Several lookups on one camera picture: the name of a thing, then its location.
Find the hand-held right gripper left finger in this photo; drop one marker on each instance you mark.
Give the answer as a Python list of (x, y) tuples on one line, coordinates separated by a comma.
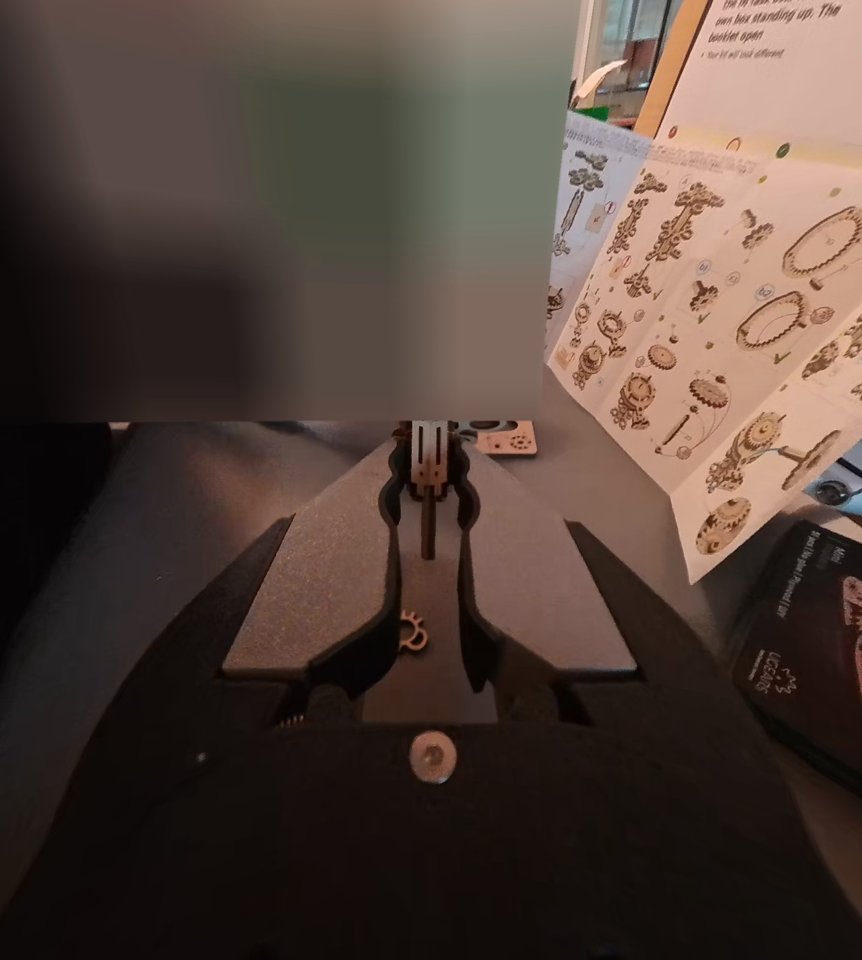
[(311, 592)]

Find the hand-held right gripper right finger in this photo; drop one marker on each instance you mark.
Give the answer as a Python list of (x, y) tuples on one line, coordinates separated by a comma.
[(543, 592)]

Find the wooden model assembly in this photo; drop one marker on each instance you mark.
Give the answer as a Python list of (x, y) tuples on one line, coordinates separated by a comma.
[(428, 465)]

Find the wooden cut-out parts sheet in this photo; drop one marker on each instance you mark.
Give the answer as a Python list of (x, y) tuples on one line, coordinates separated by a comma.
[(509, 442)]

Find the black model kit box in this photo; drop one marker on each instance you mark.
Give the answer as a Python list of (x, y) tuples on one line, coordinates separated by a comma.
[(828, 675)]

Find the person's black clothing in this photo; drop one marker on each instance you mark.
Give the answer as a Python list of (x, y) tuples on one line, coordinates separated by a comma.
[(11, 562)]

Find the folded instruction leaflet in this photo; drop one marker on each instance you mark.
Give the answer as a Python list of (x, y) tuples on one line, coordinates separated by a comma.
[(738, 337)]

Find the white round device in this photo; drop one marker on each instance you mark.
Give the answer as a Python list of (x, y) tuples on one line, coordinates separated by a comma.
[(850, 499)]

